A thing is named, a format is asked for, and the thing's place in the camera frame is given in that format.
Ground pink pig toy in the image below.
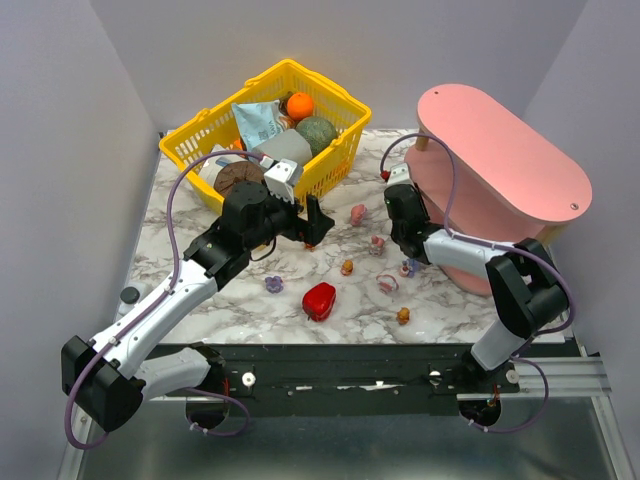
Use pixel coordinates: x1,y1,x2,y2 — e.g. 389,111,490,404
350,204,367,226

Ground purple bunny toy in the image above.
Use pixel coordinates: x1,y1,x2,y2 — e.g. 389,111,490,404
399,258,420,278

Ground pink ring toy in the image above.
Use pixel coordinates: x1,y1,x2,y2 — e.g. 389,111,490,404
376,273,399,294

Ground purple flower toy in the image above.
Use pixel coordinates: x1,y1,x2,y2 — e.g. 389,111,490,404
265,276,284,294

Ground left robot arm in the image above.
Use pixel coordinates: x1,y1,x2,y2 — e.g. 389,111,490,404
61,181,335,433

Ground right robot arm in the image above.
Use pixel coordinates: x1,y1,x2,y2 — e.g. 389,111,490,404
384,184,570,379

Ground pink three-tier shelf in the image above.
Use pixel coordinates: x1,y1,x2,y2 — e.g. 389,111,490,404
403,83,594,298

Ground grey paper towel roll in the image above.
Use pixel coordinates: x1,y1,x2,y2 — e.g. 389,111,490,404
252,129,313,166

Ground red bell pepper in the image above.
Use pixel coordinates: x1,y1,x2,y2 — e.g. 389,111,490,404
302,282,337,323

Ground green melon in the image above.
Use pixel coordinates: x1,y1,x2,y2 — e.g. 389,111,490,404
295,116,338,156

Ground light blue chips bag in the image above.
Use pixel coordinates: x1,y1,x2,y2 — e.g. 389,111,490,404
231,100,287,150

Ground yellow plastic shopping basket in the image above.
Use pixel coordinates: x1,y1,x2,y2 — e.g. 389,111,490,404
159,59,371,213

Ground white bottle black cap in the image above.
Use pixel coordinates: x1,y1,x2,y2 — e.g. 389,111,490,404
118,281,151,316

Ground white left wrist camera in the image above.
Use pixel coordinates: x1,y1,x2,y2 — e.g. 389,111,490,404
259,155,304,204

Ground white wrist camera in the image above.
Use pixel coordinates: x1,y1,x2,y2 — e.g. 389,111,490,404
259,155,304,204
380,163,413,187

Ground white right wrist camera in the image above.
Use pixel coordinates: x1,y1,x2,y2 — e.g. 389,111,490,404
380,163,413,187

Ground white package blue handle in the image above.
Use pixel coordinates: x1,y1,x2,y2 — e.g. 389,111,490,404
198,154,244,187

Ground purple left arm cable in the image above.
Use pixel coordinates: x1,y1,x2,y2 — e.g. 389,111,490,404
63,152,266,451

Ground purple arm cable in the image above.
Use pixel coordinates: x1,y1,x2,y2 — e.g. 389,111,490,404
379,133,574,434
63,152,266,451

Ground black mounting rail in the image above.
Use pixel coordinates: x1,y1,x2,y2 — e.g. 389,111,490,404
199,344,519,417

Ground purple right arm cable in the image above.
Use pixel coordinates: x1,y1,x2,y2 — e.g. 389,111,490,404
379,133,574,434

